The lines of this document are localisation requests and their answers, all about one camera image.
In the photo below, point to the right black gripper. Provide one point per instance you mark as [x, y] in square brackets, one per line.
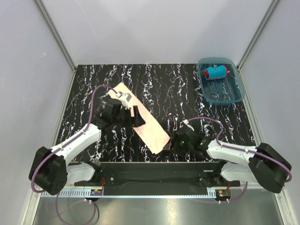
[176, 151]

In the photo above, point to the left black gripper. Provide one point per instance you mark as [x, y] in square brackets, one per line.
[135, 121]

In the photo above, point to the pink towel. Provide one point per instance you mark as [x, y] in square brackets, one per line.
[152, 133]

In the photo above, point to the red blue patterned towel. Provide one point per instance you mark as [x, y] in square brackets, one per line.
[216, 73]

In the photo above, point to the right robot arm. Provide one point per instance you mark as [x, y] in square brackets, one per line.
[261, 164]

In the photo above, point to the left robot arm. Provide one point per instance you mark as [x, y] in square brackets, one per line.
[51, 169]

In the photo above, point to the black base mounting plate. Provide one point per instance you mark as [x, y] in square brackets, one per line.
[158, 178]

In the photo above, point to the right connector board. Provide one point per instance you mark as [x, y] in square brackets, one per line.
[223, 195]

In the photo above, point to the connector board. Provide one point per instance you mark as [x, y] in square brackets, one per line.
[223, 195]
[96, 192]

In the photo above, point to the blue transparent plastic bin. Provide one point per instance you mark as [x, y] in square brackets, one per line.
[225, 91]

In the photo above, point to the left connector board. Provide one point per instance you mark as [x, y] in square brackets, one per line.
[96, 192]

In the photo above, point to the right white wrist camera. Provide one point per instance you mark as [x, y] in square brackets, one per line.
[186, 122]

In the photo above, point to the aluminium frame rail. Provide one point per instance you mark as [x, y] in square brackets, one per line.
[137, 182]

